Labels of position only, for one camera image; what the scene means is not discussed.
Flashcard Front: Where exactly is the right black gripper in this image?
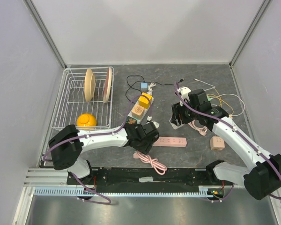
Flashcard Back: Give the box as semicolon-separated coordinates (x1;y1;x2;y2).
171;98;200;126

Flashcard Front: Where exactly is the pink long power strip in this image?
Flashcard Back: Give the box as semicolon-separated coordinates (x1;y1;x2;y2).
153;137;187;148

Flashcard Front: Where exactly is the beige wooden cube socket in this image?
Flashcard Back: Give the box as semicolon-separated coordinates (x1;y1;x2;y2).
131;104;145;120

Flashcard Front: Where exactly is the white multicolour power strip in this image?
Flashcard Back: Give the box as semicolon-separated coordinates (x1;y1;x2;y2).
126;96;154;124

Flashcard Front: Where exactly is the yellow cube socket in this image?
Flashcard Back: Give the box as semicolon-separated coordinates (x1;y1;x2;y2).
138;92;152;109

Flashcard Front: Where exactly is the white cube socket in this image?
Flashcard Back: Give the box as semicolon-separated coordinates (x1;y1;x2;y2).
170;118;184;130

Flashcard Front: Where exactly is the dark green cube socket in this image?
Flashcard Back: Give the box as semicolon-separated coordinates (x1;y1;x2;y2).
126;116;138;124

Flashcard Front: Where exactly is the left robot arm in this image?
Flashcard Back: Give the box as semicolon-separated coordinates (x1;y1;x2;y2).
44;121;159;184

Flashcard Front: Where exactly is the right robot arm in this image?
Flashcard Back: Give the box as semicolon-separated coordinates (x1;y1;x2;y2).
170;85;281;200

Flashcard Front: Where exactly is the pink cube socket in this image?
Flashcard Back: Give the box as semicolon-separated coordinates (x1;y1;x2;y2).
210;136;225;150

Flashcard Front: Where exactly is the blue charger adapter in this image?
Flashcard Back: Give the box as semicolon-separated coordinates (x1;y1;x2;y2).
140;82;148;92

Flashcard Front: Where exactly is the orange bowl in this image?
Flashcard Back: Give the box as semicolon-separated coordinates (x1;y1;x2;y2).
76;113;97;129

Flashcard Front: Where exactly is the pink rimmed plate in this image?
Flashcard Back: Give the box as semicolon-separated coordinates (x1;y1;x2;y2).
103;67;112;104

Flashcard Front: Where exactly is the beige plate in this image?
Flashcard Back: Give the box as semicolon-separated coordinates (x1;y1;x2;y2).
84;68;96;102

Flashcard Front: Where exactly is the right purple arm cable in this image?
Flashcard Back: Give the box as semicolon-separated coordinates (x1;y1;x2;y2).
174;82;281;203

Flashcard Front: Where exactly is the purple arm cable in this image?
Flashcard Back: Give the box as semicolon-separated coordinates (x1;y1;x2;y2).
174;82;281;203
42;95;154;204

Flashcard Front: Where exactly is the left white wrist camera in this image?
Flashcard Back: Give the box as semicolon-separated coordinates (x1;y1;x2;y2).
147;116;160;129

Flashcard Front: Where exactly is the yellow charging cable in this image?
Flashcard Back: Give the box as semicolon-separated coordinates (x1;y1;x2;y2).
207;88;230;113

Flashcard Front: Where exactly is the pink bundled power cord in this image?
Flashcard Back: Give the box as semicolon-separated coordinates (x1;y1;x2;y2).
133;150;167;175

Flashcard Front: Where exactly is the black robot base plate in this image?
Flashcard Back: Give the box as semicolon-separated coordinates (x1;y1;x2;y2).
81;167;232;192

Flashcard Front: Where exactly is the white charging cable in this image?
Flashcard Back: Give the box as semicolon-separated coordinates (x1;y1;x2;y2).
193;78;246;117

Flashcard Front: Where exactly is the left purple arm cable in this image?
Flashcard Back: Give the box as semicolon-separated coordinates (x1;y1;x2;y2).
42;95;154;204

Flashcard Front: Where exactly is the white wire dish rack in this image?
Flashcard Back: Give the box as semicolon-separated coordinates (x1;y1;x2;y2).
50;67;114;131

